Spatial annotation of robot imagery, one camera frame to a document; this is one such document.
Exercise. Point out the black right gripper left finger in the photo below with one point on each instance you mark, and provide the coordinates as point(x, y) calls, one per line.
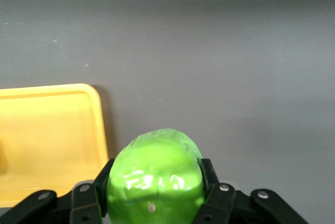
point(86, 203)

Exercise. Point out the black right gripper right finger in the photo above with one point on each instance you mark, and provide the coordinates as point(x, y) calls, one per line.
point(220, 203)

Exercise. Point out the yellow plastic tray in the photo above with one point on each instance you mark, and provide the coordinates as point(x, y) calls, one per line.
point(52, 129)

